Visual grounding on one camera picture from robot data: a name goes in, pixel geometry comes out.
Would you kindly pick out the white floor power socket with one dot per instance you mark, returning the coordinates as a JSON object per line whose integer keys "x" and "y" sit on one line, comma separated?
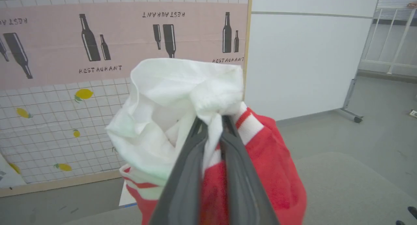
{"x": 413, "y": 113}

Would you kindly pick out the red and white striped garment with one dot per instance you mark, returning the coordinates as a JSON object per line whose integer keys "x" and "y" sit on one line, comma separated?
{"x": 163, "y": 101}

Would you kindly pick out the white partition panel with stand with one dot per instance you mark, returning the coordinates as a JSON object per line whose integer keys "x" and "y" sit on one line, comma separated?
{"x": 303, "y": 62}

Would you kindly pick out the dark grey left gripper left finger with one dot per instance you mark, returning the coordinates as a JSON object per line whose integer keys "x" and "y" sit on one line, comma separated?
{"x": 184, "y": 186}

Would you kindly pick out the white metal railing rack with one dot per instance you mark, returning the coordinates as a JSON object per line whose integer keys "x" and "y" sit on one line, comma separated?
{"x": 402, "y": 39}

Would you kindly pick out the grey fabric work surface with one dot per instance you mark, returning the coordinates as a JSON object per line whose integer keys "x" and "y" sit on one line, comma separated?
{"x": 345, "y": 192}

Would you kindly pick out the restaurant bottle print backdrop board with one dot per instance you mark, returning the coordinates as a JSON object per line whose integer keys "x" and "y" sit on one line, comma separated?
{"x": 49, "y": 45}

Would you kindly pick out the white paper sheet blue edge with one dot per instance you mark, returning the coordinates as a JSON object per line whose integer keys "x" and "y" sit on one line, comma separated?
{"x": 126, "y": 197}

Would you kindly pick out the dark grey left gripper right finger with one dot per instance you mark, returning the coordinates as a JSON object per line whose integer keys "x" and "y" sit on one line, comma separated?
{"x": 242, "y": 186}

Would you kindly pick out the white crumpled sheet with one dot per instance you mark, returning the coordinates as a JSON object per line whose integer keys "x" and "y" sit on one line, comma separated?
{"x": 9, "y": 176}

